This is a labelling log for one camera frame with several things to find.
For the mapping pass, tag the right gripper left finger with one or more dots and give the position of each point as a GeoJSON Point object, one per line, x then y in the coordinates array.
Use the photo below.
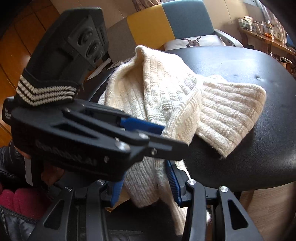
{"type": "Point", "coordinates": [79, 213]}

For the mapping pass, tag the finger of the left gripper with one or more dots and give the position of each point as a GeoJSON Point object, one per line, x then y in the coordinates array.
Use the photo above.
{"type": "Point", "coordinates": [133, 124]}
{"type": "Point", "coordinates": [153, 145]}

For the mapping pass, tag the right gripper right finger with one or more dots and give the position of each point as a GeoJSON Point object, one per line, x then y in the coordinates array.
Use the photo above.
{"type": "Point", "coordinates": [230, 219]}

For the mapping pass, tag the cream knitted sweater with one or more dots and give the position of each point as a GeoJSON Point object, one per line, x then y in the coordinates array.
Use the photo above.
{"type": "Point", "coordinates": [160, 88]}

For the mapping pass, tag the red knitted garment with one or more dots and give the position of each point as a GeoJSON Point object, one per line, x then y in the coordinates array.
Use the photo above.
{"type": "Point", "coordinates": [23, 201]}

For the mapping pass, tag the black jacket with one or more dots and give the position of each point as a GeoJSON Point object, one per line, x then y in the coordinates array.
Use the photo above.
{"type": "Point", "coordinates": [14, 226]}

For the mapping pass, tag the yellow blue grey armchair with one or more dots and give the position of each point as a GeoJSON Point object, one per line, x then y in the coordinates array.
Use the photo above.
{"type": "Point", "coordinates": [155, 26]}

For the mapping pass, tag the white deer print cushion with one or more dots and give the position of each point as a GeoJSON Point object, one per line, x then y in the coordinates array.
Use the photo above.
{"type": "Point", "coordinates": [198, 41]}

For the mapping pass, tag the wooden side table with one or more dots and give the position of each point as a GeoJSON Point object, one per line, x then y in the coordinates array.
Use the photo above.
{"type": "Point", "coordinates": [266, 47]}

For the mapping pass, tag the glass jars on table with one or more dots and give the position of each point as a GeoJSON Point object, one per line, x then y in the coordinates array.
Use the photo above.
{"type": "Point", "coordinates": [263, 28]}

